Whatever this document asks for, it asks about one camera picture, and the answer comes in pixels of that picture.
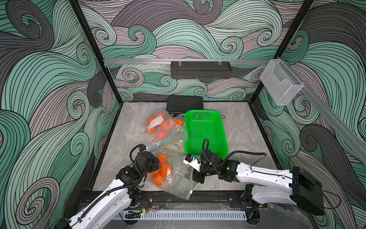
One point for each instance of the black wall shelf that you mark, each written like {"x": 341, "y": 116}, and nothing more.
{"x": 201, "y": 70}

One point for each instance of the orange in bag upper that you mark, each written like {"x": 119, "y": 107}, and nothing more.
{"x": 158, "y": 180}

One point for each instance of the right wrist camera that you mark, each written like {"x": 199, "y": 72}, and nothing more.
{"x": 192, "y": 161}

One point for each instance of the orange in bag lower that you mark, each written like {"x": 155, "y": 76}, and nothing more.
{"x": 155, "y": 173}

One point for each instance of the white slotted cable duct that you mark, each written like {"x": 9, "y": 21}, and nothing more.
{"x": 189, "y": 215}

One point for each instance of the aluminium wall rail right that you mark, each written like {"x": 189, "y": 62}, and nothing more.
{"x": 316, "y": 91}

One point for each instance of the clear acrylic wall holder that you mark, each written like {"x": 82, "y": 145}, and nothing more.
{"x": 280, "y": 81}

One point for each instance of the aluminium wall rail back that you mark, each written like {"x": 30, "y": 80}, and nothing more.
{"x": 145, "y": 61}

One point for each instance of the clear bag of oranges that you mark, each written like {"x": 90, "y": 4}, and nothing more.
{"x": 163, "y": 130}

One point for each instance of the orange in bag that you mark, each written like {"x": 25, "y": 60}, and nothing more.
{"x": 155, "y": 173}
{"x": 158, "y": 180}

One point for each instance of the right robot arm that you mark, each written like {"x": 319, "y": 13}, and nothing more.
{"x": 295, "y": 187}

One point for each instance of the green printed zip-top bag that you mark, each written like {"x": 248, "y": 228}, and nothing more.
{"x": 180, "y": 183}

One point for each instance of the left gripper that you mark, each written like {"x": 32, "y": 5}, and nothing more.
{"x": 154, "y": 163}

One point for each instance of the black flat box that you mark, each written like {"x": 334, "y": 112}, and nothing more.
{"x": 180, "y": 104}

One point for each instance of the aluminium wall rail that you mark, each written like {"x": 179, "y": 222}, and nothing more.
{"x": 316, "y": 91}
{"x": 145, "y": 61}

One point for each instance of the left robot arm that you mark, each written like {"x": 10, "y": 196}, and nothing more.
{"x": 123, "y": 192}

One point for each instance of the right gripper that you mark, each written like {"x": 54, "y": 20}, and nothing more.
{"x": 197, "y": 176}

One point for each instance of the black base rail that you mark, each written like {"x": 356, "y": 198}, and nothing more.
{"x": 157, "y": 200}

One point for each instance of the green plastic basket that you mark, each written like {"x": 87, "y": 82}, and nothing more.
{"x": 201, "y": 125}

